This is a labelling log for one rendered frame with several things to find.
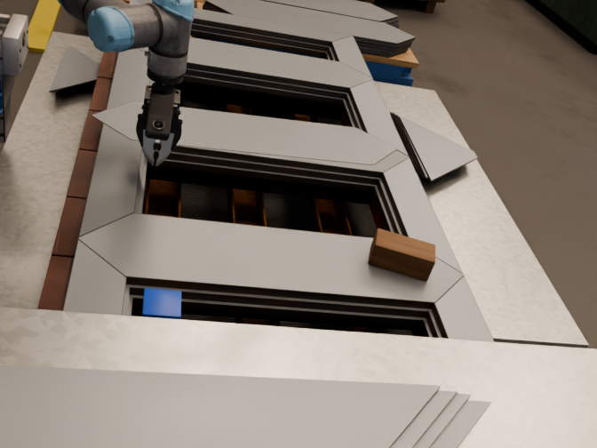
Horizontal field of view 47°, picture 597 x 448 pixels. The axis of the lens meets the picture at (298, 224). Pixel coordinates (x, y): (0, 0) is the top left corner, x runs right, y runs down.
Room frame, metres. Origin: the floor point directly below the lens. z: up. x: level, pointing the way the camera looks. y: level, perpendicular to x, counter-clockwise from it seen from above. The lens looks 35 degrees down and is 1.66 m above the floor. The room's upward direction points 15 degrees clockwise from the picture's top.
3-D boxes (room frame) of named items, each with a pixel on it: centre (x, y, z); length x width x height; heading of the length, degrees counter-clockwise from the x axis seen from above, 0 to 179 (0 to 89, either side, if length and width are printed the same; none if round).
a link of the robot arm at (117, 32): (1.14, 0.40, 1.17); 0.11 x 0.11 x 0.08; 54
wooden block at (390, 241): (1.09, -0.21, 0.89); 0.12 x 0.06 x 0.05; 89
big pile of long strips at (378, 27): (2.49, 0.17, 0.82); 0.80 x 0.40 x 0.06; 106
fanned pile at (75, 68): (1.84, 0.75, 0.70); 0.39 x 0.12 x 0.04; 16
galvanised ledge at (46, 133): (1.49, 0.68, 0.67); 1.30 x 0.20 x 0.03; 16
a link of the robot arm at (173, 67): (1.21, 0.33, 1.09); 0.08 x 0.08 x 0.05
